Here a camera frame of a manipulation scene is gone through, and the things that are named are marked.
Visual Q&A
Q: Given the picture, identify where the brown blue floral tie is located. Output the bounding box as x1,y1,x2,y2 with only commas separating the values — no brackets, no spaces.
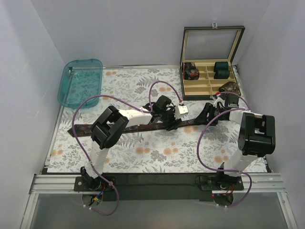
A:
74,119,198,137

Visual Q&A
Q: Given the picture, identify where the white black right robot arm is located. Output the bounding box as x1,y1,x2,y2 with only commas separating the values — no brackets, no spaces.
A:
194,92,275,190

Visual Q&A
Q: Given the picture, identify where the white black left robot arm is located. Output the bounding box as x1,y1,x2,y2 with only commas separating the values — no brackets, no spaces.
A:
81,95,188,191

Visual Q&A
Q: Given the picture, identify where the brown patterned rolled tie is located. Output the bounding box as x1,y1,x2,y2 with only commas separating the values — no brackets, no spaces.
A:
218,81,240,94

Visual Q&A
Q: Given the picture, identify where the floral patterned table mat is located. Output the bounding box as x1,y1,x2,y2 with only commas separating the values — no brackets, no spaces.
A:
47,68,240,173

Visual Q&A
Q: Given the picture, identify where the dark green rolled tie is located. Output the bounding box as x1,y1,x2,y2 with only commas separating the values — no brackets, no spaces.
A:
214,70,230,79
213,62,229,72

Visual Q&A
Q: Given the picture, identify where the dark green tie box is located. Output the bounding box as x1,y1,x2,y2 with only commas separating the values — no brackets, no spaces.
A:
180,22,245,101

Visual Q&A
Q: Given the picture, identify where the dark floral rolled tie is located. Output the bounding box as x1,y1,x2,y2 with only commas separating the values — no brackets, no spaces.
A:
184,69,200,80
183,62,196,71

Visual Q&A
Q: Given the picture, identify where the teal transparent plastic tray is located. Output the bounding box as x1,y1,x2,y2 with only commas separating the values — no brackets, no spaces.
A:
57,59,103,109

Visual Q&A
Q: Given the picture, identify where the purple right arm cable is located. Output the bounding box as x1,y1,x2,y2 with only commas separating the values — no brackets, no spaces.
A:
198,92,252,208

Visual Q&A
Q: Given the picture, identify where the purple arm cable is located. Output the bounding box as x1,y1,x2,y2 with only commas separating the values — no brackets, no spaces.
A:
72,81,184,217
198,92,252,208

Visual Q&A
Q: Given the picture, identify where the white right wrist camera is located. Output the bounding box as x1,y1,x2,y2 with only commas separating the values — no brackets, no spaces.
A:
210,94,225,109

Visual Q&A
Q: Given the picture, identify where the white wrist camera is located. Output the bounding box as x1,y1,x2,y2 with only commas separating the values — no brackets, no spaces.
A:
174,104,189,119
210,94,225,109

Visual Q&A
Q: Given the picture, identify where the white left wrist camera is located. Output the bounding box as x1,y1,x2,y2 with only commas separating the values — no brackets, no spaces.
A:
174,104,189,119

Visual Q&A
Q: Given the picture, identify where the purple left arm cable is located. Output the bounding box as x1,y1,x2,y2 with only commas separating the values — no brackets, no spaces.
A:
72,81,184,217

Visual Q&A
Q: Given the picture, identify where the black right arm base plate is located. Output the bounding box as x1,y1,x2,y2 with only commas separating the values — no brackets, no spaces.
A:
194,174,244,191

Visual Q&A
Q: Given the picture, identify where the aluminium frame rail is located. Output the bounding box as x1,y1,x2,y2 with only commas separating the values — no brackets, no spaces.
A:
21,173,297,229

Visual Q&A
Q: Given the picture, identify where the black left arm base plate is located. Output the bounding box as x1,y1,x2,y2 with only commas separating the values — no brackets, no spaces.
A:
73,176,114,192

